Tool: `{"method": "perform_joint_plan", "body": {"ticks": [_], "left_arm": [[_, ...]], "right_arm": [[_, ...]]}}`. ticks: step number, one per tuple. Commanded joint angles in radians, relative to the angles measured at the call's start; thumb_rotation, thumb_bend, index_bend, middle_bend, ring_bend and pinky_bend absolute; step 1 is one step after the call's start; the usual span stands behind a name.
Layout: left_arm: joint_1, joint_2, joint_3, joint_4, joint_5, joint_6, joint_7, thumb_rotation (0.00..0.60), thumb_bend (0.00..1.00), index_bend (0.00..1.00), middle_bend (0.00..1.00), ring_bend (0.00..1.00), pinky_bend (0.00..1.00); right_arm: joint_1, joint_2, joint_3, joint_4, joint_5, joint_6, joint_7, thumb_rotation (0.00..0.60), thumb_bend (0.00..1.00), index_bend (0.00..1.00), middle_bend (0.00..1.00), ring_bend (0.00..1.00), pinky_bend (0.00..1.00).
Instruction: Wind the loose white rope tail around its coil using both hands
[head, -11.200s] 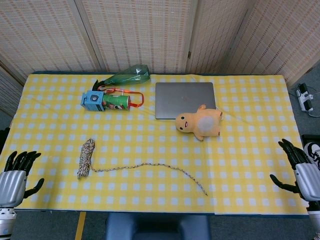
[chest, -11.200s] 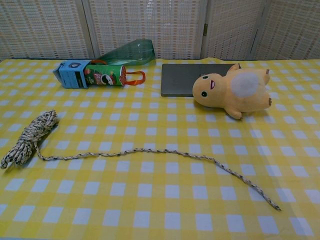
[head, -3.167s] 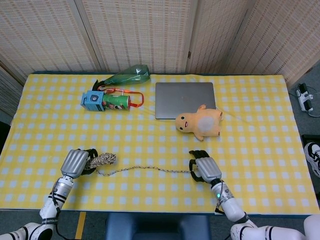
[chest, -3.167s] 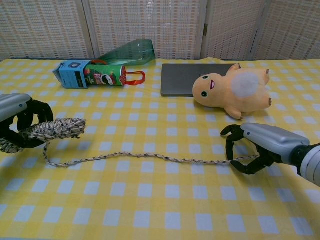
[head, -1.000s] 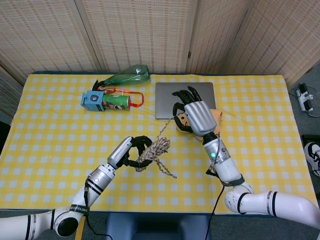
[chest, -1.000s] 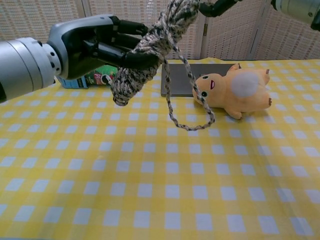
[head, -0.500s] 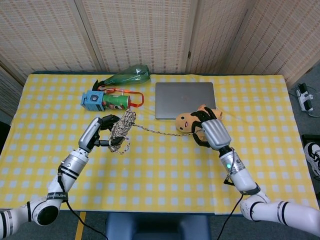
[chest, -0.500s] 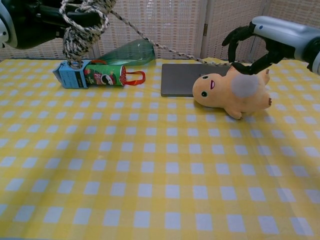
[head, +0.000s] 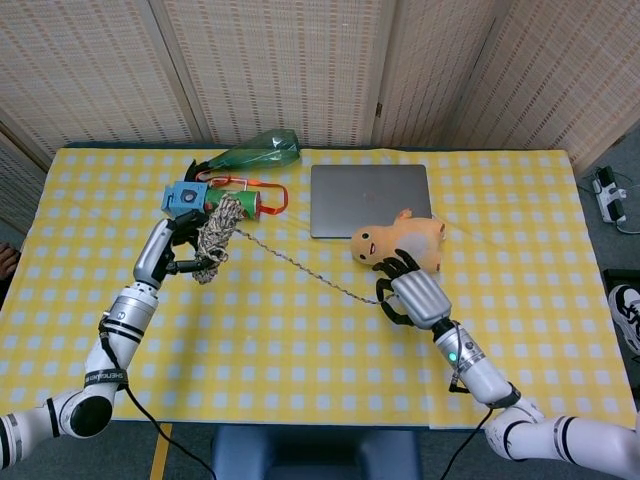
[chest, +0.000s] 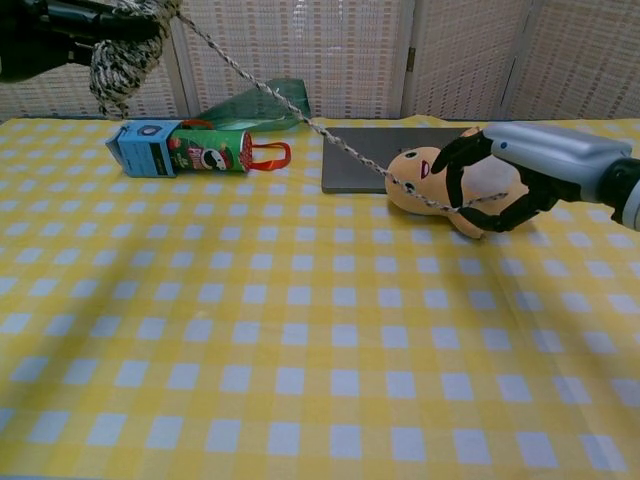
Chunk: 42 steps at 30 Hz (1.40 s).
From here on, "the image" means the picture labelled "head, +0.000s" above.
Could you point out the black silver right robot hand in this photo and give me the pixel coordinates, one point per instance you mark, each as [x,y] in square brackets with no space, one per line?
[422,297]

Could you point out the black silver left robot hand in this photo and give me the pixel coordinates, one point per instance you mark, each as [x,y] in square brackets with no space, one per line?
[152,255]

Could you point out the woven folding screen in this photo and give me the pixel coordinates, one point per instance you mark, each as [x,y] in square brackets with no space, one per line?
[280,70]

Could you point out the green plastic bottle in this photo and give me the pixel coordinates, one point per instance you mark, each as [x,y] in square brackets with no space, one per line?
[260,152]

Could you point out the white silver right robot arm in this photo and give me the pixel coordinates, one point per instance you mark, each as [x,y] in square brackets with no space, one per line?
[480,375]

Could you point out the brass screen hinge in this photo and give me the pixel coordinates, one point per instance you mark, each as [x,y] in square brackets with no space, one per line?
[378,109]

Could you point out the small black object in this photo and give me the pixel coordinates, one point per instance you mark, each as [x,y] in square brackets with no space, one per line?
[194,170]

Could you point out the yellow checkered tablecloth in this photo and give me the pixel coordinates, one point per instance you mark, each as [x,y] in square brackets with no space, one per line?
[300,360]

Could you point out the yellow plush toy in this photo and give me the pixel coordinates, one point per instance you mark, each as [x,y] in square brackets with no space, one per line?
[370,242]

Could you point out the black white sneaker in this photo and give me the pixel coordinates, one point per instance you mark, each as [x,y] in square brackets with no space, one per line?
[627,315]

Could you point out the grey closed laptop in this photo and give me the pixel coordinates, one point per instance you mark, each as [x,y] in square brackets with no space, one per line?
[370,195]

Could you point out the blue carton box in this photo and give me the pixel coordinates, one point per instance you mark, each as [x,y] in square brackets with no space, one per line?
[182,200]

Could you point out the green Pringles can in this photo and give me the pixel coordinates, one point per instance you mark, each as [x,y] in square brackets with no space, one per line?
[247,202]

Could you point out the white power strip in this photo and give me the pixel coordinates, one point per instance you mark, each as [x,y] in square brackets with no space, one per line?
[610,195]

